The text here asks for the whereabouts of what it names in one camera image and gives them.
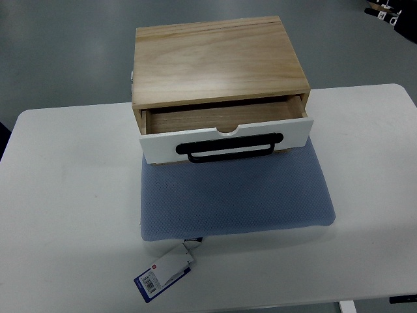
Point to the white top drawer black handle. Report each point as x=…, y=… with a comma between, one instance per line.
x=212, y=132

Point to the wooden drawer cabinet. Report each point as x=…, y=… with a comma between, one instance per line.
x=189, y=64

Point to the blue mesh cushion mat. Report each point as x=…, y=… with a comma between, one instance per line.
x=275, y=192

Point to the white blue product tag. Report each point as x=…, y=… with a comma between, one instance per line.
x=164, y=272

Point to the white table leg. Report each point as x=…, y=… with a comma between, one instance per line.
x=347, y=306

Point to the black table controller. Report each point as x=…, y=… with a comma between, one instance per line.
x=403, y=299

